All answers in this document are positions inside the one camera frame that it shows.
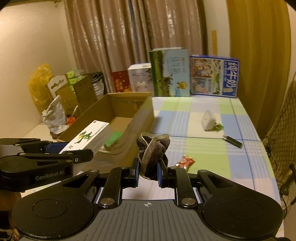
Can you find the beige shiny curtain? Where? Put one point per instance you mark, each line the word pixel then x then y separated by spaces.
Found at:
pixel 115 34

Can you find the white humidifier box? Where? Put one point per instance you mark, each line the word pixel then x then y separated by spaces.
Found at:
pixel 138 78

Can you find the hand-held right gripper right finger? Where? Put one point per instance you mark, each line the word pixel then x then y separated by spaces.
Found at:
pixel 159 173

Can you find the red gift box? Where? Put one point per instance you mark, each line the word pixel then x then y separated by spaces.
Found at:
pixel 120 82

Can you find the chair with quilted cover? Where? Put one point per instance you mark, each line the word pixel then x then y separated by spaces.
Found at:
pixel 284 115

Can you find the black usb stick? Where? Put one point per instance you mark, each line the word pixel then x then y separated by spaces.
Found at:
pixel 232 141

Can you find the blue milk carton box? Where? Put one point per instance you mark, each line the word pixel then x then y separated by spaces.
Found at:
pixel 208 76

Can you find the green tissue multipack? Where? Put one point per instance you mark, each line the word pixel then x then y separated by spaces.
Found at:
pixel 72 76

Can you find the wooden wardrobe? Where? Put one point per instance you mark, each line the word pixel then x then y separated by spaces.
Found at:
pixel 256 58

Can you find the red snack packet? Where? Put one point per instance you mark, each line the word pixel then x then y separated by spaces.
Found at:
pixel 185 162

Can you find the yellow plastic bag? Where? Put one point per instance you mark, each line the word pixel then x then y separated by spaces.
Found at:
pixel 39 78

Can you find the tall brown cardboard carton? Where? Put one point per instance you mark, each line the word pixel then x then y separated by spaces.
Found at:
pixel 84 92

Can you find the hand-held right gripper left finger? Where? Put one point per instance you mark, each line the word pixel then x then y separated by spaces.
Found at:
pixel 137 171

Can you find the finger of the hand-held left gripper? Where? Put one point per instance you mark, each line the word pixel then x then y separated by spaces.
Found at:
pixel 55 147
pixel 69 156

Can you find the green milk carton box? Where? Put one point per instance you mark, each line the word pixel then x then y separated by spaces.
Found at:
pixel 171 74

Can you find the orange red decoration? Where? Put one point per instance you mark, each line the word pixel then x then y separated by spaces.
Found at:
pixel 71 120

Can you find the green candy wrapper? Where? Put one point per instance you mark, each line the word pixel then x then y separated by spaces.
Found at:
pixel 218 126

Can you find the brown cardboard box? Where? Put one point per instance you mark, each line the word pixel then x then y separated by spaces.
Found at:
pixel 124 102

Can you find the silver plastic bag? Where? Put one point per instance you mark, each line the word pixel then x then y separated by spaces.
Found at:
pixel 55 113

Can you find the striped shopping bag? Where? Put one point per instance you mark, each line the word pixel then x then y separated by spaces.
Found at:
pixel 98 85

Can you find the white power adapter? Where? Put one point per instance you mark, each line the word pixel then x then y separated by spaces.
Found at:
pixel 208 120

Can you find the brown boxes with green packs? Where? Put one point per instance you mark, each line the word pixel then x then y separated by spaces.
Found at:
pixel 62 95

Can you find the white medicine box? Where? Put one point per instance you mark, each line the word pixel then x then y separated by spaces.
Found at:
pixel 92 136

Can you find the dark brown cloth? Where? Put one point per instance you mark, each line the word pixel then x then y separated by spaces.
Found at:
pixel 152 150

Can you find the green small box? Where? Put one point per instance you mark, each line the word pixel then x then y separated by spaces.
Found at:
pixel 113 139

